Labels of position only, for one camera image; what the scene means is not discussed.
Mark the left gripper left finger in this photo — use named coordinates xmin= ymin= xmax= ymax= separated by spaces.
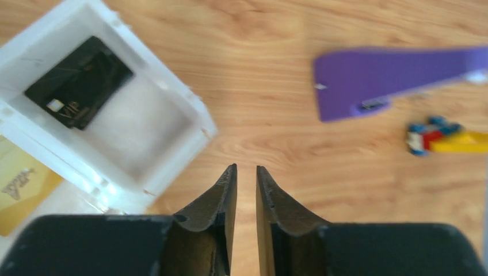
xmin=1 ymin=164 xmax=237 ymax=275

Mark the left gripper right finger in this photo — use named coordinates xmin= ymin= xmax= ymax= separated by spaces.
xmin=256 ymin=166 xmax=485 ymax=275

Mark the gold card in tray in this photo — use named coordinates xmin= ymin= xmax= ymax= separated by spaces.
xmin=1 ymin=136 xmax=64 ymax=237

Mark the purple metronome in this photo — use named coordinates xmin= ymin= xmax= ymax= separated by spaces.
xmin=313 ymin=45 xmax=487 ymax=122

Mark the yellow toy car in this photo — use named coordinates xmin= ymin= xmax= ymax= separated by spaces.
xmin=406 ymin=116 xmax=487 ymax=156

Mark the white two-compartment tray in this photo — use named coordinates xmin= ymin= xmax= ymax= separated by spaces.
xmin=0 ymin=0 xmax=219 ymax=244

